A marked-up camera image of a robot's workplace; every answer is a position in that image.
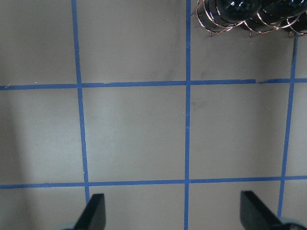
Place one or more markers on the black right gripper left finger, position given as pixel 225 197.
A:
pixel 93 216

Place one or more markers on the dark wine bottle in basket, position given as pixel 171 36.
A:
pixel 273 13

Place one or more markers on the copper wire bottle basket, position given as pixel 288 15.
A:
pixel 298 28

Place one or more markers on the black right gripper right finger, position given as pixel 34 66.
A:
pixel 255 215

